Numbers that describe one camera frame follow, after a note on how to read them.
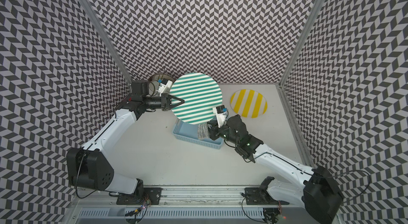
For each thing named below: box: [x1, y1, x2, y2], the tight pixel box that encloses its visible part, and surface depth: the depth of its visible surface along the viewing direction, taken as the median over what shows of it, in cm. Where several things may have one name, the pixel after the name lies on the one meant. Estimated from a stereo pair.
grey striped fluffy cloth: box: [197, 122, 211, 140], surface depth 73 cm
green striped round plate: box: [170, 72, 223, 125], surface depth 71 cm
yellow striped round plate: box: [229, 89, 268, 119], surface depth 110 cm
